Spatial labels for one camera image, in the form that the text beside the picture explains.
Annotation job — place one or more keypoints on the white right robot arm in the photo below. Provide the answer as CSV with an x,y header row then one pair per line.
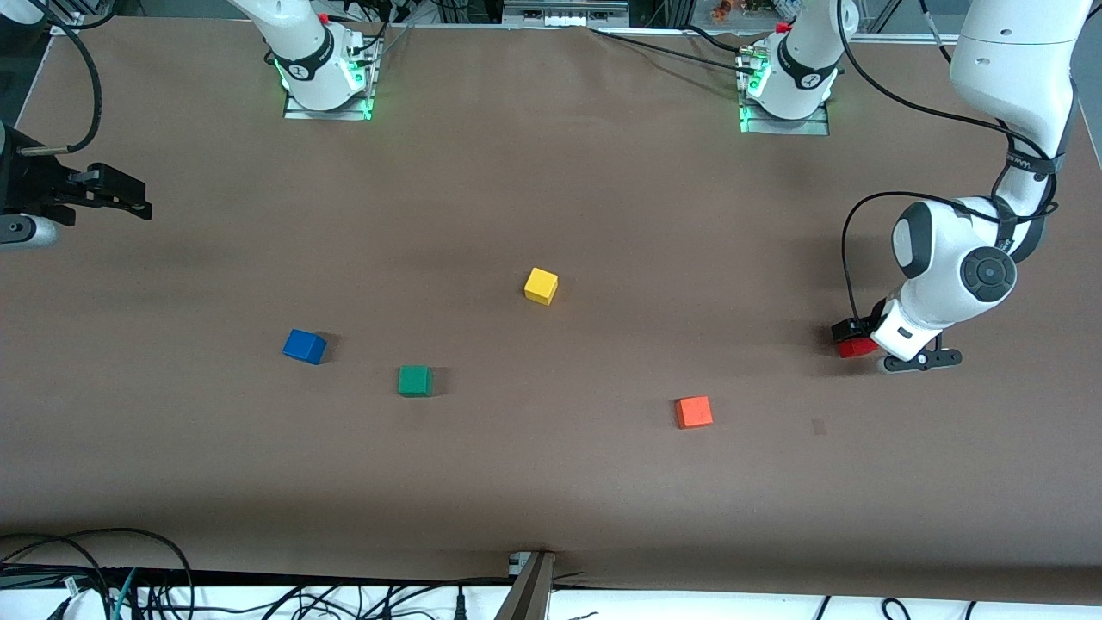
x,y
301,52

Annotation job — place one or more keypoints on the metal corner bracket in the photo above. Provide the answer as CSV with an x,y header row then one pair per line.
x,y
69,24

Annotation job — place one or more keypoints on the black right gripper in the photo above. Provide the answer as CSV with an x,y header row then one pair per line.
x,y
27,182

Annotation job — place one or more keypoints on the aluminium frame rail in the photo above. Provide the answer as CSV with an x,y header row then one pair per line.
x,y
904,38

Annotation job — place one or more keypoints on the aluminium table post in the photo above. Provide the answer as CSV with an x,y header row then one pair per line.
x,y
527,590

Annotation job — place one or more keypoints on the orange wooden cube block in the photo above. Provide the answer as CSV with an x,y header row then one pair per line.
x,y
694,412

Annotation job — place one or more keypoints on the yellow wooden cube block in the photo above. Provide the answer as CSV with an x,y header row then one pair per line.
x,y
541,285

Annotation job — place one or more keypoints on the green wooden cube block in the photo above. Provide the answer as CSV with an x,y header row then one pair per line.
x,y
414,380

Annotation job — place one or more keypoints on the white power strip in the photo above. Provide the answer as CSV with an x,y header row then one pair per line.
x,y
564,12

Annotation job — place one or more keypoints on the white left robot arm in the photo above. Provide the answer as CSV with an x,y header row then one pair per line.
x,y
1016,52

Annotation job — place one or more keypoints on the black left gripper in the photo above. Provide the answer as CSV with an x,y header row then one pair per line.
x,y
880,312

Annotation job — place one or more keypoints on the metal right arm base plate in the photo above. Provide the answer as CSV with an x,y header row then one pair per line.
x,y
297,114

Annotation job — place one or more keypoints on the red wooden cube block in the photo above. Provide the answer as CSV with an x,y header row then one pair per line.
x,y
855,349

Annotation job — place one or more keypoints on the blue wooden cube block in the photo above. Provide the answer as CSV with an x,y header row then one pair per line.
x,y
303,346

